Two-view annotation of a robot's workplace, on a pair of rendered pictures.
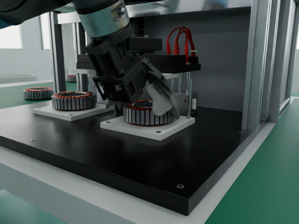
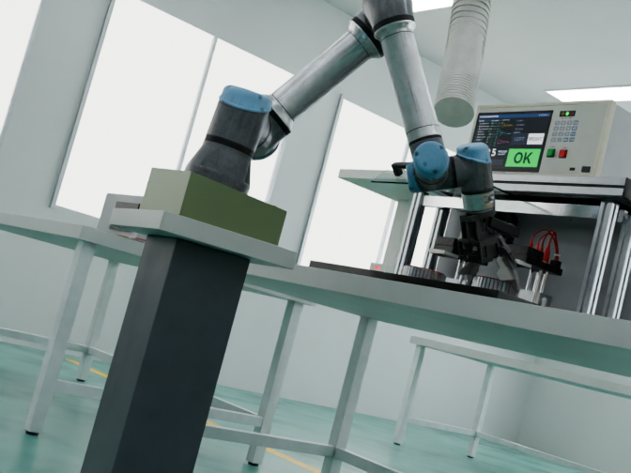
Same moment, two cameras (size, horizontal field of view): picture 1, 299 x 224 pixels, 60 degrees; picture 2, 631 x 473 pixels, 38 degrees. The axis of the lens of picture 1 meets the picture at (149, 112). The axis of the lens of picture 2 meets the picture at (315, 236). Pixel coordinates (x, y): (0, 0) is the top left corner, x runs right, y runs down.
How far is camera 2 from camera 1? 1.72 m
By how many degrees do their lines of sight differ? 26
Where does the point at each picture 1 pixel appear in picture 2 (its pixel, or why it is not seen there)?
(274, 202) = not seen: hidden behind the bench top
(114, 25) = (484, 205)
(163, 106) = (506, 275)
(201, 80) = (565, 293)
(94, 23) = (470, 202)
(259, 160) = not seen: hidden behind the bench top
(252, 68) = (592, 267)
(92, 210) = (444, 294)
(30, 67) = (251, 312)
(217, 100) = not seen: hidden behind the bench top
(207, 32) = (580, 243)
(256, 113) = (587, 305)
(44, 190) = (412, 289)
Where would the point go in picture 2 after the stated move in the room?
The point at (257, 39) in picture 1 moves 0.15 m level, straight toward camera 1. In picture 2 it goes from (598, 244) to (573, 228)
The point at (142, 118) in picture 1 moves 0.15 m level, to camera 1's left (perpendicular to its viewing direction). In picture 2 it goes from (487, 283) to (425, 269)
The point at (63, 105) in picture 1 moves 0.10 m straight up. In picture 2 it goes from (415, 273) to (424, 236)
